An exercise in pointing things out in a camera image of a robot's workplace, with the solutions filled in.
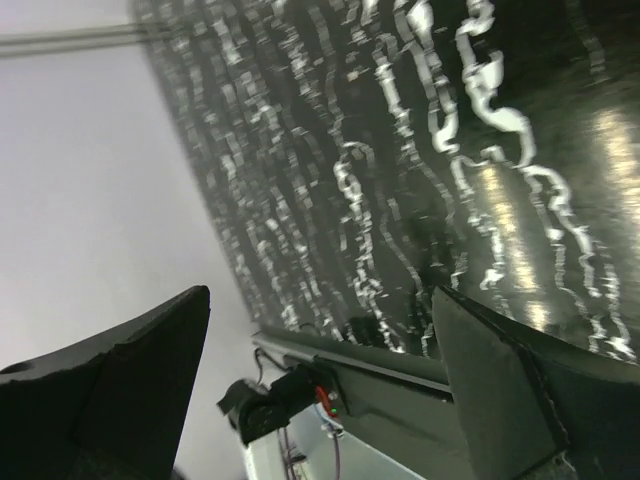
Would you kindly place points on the aluminium frame rail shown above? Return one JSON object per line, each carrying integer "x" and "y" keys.
{"x": 101, "y": 37}

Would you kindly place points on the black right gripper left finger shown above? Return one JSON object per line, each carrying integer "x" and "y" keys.
{"x": 111, "y": 406}

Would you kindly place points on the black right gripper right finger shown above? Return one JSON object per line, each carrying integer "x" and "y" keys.
{"x": 528, "y": 402}

